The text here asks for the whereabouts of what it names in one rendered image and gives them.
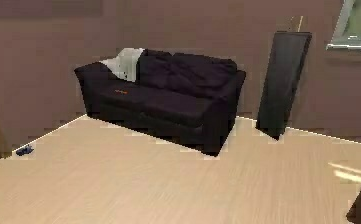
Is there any black two-seat sofa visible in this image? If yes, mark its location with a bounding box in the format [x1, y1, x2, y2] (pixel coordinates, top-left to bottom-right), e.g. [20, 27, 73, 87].
[73, 48, 247, 158]

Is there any white cloth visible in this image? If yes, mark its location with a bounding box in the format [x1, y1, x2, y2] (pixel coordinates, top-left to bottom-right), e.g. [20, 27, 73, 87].
[99, 47, 146, 83]

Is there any tall black cabinet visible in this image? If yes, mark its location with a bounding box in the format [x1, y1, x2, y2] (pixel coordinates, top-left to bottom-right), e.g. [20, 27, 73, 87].
[255, 30, 313, 141]

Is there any small blue object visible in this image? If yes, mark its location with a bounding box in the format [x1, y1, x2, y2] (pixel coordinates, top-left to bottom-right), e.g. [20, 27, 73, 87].
[15, 145, 35, 157]

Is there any white framed window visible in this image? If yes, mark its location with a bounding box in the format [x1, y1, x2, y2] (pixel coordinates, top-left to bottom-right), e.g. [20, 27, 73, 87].
[325, 0, 361, 52]

